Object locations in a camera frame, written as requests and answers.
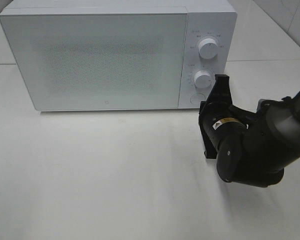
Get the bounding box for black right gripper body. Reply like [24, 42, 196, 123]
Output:
[198, 93, 247, 159]

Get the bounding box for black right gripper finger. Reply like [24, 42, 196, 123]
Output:
[209, 74, 231, 97]

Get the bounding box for white microwave knob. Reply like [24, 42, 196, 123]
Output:
[197, 36, 219, 60]
[193, 70, 212, 89]

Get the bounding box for round white door button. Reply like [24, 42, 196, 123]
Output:
[190, 93, 206, 107]

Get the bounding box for white microwave door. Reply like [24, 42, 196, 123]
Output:
[0, 14, 187, 111]

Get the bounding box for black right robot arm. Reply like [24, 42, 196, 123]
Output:
[198, 74, 300, 188]

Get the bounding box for white microwave oven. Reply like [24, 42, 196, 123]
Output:
[0, 0, 237, 111]

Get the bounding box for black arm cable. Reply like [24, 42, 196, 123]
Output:
[257, 96, 295, 111]

